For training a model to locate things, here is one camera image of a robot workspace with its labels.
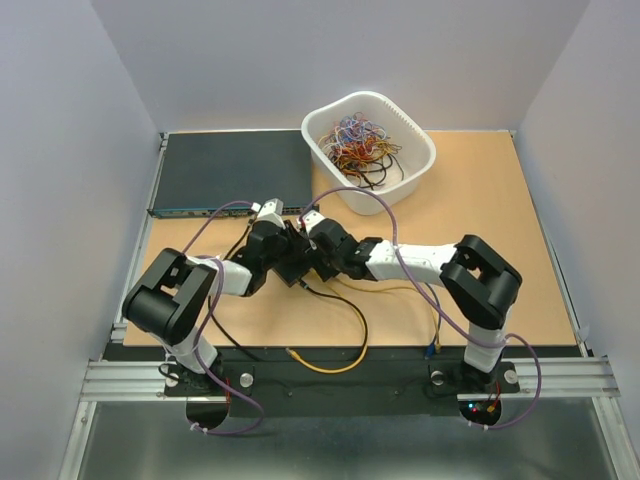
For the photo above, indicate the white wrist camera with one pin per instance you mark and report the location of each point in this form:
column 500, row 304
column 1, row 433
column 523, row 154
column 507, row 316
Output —
column 310, row 220
column 271, row 211

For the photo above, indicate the aluminium rail frame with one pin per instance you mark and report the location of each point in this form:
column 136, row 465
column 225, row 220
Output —
column 565, row 430

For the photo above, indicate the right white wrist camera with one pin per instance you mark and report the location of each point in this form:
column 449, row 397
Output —
column 310, row 220

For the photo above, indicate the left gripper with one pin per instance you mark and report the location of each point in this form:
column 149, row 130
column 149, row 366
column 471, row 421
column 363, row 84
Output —
column 294, row 245

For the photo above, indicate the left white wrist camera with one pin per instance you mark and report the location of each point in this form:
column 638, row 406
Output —
column 271, row 211

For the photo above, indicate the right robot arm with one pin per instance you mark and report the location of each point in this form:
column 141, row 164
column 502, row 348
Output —
column 483, row 285

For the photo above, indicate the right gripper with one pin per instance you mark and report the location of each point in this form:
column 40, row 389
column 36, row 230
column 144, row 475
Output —
column 313, row 249

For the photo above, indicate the large rack network switch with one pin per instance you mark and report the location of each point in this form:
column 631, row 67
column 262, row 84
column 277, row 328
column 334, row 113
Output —
column 200, row 172

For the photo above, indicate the white plastic bin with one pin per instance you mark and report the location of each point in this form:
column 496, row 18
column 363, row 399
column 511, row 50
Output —
column 365, row 143

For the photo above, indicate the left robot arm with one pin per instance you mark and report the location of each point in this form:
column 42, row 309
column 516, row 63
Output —
column 168, row 298

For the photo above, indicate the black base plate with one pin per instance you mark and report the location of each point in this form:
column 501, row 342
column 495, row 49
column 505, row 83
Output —
column 389, row 381

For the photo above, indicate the small black network switch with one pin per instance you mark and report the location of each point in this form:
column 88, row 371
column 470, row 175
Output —
column 290, row 268

